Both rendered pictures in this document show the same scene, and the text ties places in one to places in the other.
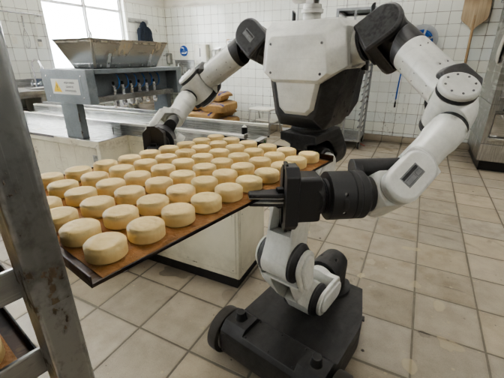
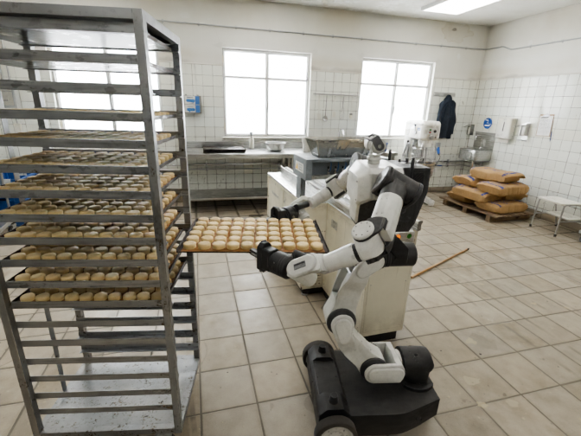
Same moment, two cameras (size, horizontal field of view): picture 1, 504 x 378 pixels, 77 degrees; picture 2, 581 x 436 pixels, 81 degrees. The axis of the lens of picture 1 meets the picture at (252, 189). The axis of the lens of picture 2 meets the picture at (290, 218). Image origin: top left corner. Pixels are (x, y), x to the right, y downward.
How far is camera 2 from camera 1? 108 cm
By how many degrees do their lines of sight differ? 44
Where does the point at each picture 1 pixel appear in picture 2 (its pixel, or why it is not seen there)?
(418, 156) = (308, 258)
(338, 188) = (271, 259)
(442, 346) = not seen: outside the picture
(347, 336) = (380, 411)
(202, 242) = not seen: hidden behind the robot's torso
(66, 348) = (161, 260)
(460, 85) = (360, 229)
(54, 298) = (160, 246)
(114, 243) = (189, 244)
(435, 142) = (330, 255)
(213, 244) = not seen: hidden behind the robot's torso
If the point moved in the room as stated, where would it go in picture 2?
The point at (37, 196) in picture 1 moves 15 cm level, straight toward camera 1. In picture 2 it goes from (160, 223) to (134, 238)
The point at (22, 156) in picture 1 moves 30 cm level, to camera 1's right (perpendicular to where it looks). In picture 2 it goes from (158, 215) to (198, 240)
